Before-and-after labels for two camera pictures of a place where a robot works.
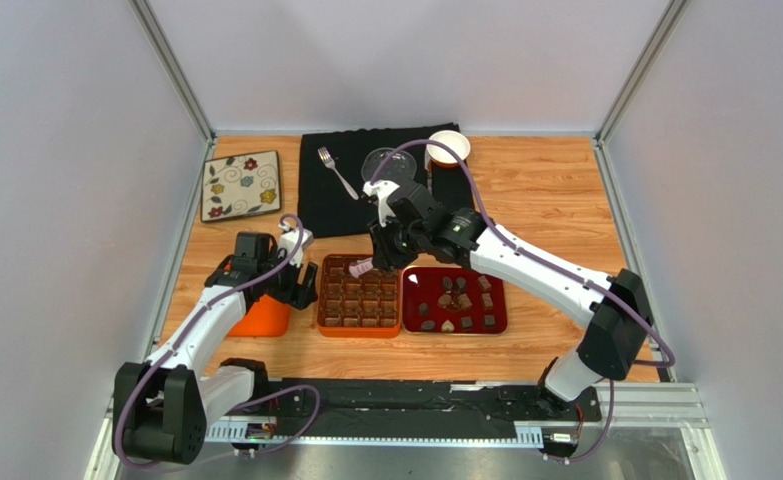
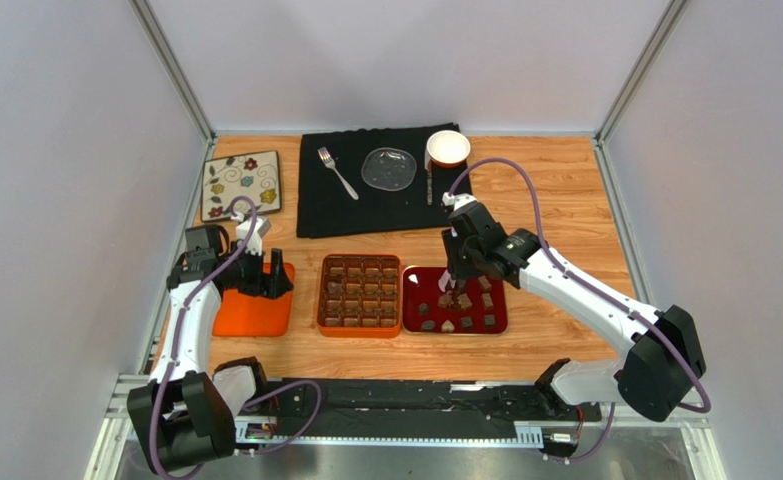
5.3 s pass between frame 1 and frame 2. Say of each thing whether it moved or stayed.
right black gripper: moved
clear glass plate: stayed
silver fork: stayed
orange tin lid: stayed
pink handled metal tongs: moved
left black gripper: moved
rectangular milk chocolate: stayed
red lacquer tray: stayed
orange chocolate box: stayed
